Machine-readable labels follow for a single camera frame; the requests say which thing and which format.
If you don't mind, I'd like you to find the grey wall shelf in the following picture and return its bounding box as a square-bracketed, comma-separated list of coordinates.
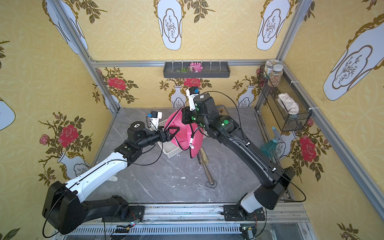
[163, 60, 231, 79]

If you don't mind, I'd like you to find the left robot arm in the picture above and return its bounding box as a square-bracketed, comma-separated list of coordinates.
[42, 121, 180, 235]

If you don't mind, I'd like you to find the decorated rectangular tray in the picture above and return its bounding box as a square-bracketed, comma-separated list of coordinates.
[217, 105, 230, 116]

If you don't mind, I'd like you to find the white plastic basket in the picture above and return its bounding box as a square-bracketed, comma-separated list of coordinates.
[155, 118, 185, 159]

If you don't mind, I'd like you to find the pink artificial flower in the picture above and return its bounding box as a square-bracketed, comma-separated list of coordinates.
[189, 62, 203, 73]

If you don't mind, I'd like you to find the grain filled jar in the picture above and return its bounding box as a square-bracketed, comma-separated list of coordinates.
[268, 64, 284, 87]

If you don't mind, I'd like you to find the white lid jar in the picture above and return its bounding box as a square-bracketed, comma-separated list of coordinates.
[264, 59, 282, 78]

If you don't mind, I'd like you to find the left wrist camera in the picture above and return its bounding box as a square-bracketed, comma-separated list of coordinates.
[147, 111, 163, 131]

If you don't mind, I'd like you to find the white crumpled cloth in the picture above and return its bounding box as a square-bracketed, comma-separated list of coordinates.
[108, 176, 119, 182]

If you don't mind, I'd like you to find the teal spray bottle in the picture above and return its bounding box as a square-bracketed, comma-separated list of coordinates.
[261, 127, 283, 159]

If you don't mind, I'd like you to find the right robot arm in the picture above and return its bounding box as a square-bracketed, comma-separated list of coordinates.
[182, 93, 295, 214]

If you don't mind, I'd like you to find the black wire wall basket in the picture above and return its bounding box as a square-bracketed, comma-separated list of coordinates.
[255, 66, 312, 132]

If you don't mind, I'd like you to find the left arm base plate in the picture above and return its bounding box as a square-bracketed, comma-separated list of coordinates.
[120, 205, 145, 222]

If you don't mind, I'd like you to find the beige cloth in basket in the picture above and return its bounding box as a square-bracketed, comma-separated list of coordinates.
[278, 93, 300, 115]

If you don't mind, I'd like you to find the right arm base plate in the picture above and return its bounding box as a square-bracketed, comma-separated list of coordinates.
[221, 205, 266, 222]

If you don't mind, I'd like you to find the aluminium mounting rail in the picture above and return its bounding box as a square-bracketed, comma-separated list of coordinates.
[89, 203, 310, 224]

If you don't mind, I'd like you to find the pink mesh laundry bag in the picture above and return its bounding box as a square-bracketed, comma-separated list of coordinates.
[164, 109, 204, 159]

